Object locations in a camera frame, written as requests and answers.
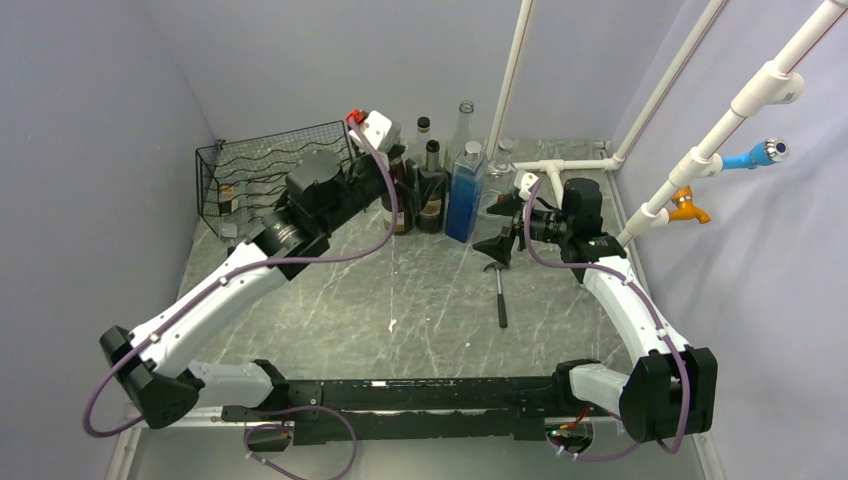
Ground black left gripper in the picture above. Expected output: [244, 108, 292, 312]
[319, 143, 443, 235]

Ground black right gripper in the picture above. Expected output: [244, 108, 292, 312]
[473, 194, 573, 266]

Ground amber bottle gold foil neck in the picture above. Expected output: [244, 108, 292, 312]
[380, 143, 414, 235]

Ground clear bottle green label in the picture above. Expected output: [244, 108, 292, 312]
[479, 138, 516, 219]

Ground blue glass bottle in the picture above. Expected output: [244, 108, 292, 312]
[444, 140, 486, 243]

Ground dark bottle silver cap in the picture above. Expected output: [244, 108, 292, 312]
[416, 140, 448, 234]

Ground clear frosted short bottle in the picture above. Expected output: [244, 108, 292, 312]
[411, 116, 431, 163]

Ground clear bottle with dark label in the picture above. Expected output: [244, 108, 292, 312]
[443, 100, 475, 174]

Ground small bottle black cap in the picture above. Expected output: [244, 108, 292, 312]
[218, 184, 240, 242]

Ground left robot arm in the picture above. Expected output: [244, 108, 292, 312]
[100, 146, 403, 429]

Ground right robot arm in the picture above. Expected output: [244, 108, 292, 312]
[473, 172, 718, 453]

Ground orange tap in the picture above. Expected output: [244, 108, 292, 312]
[668, 186, 711, 224]

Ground blue tap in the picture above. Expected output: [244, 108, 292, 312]
[722, 137, 789, 170]

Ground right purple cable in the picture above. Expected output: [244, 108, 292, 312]
[523, 178, 692, 464]

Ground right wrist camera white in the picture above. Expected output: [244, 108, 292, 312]
[513, 169, 540, 201]

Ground black handled hammer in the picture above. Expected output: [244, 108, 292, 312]
[484, 262, 508, 329]

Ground black wire wine rack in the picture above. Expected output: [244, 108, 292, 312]
[195, 120, 352, 246]

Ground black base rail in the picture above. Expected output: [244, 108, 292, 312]
[221, 376, 605, 446]

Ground white pvc pipe frame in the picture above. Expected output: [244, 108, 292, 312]
[502, 1, 847, 208]

